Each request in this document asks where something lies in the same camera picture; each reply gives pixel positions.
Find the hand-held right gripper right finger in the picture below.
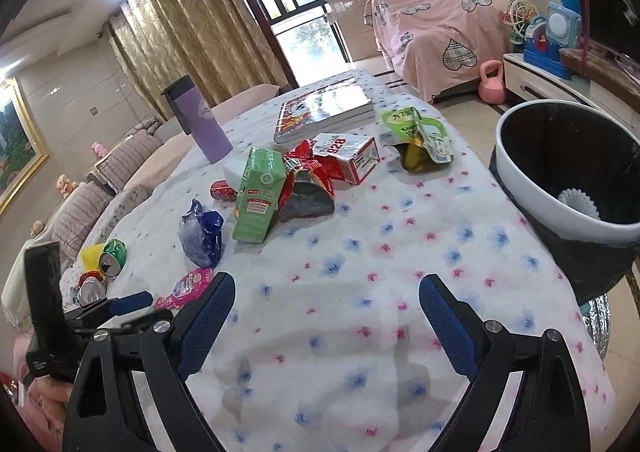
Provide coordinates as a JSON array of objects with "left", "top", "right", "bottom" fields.
[{"left": 419, "top": 273, "right": 591, "bottom": 452}]

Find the striped cushion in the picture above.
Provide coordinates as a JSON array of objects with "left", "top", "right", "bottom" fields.
[
  {"left": 95, "top": 132, "right": 166, "bottom": 178},
  {"left": 47, "top": 179, "right": 116, "bottom": 248}
]

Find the person's left hand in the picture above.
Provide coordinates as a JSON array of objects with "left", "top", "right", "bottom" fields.
[{"left": 41, "top": 380, "right": 72, "bottom": 408}]

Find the green drink carton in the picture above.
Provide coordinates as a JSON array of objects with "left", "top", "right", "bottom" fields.
[{"left": 233, "top": 147, "right": 287, "bottom": 242}]

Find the pink sofa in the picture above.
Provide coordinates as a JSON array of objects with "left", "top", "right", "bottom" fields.
[{"left": 0, "top": 82, "right": 281, "bottom": 333}]

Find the red snack wrapper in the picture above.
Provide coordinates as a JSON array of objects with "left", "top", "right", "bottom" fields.
[{"left": 278, "top": 139, "right": 337, "bottom": 223}]

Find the white box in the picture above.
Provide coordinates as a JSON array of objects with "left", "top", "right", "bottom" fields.
[{"left": 222, "top": 152, "right": 251, "bottom": 193}]

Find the pink plastic stick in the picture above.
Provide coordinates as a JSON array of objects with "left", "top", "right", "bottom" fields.
[{"left": 574, "top": 0, "right": 592, "bottom": 78}]

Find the pink candy wrapper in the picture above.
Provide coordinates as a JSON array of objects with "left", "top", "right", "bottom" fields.
[{"left": 154, "top": 268, "right": 213, "bottom": 310}]

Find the wide beige patterned curtain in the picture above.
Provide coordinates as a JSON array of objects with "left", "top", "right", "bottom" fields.
[{"left": 107, "top": 0, "right": 291, "bottom": 120}]

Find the red cylindrical can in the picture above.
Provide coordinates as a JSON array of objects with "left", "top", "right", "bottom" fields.
[{"left": 210, "top": 180, "right": 242, "bottom": 201}]

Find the white ribbed cup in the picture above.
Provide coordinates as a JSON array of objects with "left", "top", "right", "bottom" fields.
[{"left": 556, "top": 188, "right": 599, "bottom": 220}]

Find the green drink can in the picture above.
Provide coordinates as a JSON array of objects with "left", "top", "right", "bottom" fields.
[{"left": 99, "top": 239, "right": 127, "bottom": 279}]

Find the pink kettlebell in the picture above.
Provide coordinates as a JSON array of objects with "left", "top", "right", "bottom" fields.
[{"left": 477, "top": 60, "right": 508, "bottom": 105}]

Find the green spout pouch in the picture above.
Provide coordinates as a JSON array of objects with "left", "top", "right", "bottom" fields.
[{"left": 381, "top": 107, "right": 453, "bottom": 174}]

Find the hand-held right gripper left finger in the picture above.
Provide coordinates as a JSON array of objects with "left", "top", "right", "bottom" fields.
[{"left": 62, "top": 272, "right": 237, "bottom": 452}]

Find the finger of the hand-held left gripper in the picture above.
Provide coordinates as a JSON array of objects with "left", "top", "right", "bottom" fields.
[
  {"left": 95, "top": 308, "right": 174, "bottom": 333},
  {"left": 65, "top": 291, "right": 153, "bottom": 323}
]

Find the colourful picture book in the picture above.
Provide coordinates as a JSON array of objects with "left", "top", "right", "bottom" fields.
[{"left": 273, "top": 77, "right": 376, "bottom": 144}]

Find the white and red carton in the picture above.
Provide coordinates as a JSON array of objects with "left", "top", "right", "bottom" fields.
[{"left": 312, "top": 133, "right": 377, "bottom": 184}]

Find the dark blue plastic wrapper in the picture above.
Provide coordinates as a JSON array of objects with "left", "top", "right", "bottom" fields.
[{"left": 178, "top": 198, "right": 224, "bottom": 269}]

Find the purple tumbler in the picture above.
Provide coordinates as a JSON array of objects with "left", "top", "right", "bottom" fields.
[{"left": 161, "top": 75, "right": 234, "bottom": 164}]

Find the person's left forearm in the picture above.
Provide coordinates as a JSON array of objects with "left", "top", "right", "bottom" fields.
[{"left": 0, "top": 337, "right": 63, "bottom": 452}]

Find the balcony window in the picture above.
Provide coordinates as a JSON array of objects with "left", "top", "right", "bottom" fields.
[{"left": 230, "top": 0, "right": 351, "bottom": 83}]

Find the blue toy machine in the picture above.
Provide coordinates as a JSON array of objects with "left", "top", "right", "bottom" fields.
[{"left": 522, "top": 2, "right": 583, "bottom": 80}]

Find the silver glitter mat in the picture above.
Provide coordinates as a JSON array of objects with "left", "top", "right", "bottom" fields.
[{"left": 580, "top": 292, "right": 613, "bottom": 373}]

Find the yellow wrapper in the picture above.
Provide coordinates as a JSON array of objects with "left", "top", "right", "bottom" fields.
[{"left": 80, "top": 242, "right": 107, "bottom": 273}]

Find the white tv stand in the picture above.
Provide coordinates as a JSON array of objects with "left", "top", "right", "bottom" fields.
[{"left": 502, "top": 52, "right": 640, "bottom": 118}]

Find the red soda can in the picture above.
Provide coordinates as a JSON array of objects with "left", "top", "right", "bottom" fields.
[{"left": 75, "top": 272, "right": 108, "bottom": 305}]

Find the brown marble shelf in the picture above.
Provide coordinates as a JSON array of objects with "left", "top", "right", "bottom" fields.
[{"left": 559, "top": 44, "right": 640, "bottom": 88}]

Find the gold framed painting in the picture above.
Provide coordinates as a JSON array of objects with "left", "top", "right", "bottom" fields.
[{"left": 0, "top": 78, "right": 50, "bottom": 215}]

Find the pink heart print cover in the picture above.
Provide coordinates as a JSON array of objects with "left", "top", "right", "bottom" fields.
[{"left": 363, "top": 0, "right": 516, "bottom": 103}]

